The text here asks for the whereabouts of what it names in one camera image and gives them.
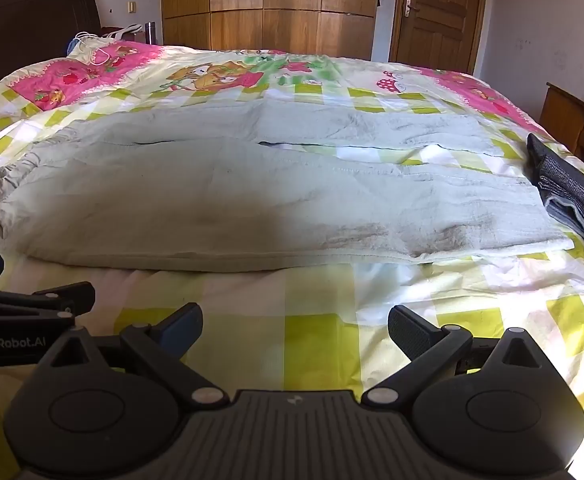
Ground dark wooden headboard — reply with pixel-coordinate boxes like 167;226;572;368
0;0;104;92

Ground wooden door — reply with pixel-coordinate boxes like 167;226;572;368
389;0;490;75

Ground dark grey folded garment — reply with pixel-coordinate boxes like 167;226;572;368
526;132;584;251

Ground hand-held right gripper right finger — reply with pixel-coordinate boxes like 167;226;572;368
362;305;549;409

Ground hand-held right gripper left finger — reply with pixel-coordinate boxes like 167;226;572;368
37;302;230;407

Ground wooden bedside cabinet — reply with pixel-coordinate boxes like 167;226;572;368
539;82;584;182

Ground light grey pants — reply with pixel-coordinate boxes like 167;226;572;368
0;105;576;273

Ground wooden wardrobe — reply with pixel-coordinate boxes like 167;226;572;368
161;0;380;61

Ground printed checkered blanket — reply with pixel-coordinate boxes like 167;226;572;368
0;42;584;480

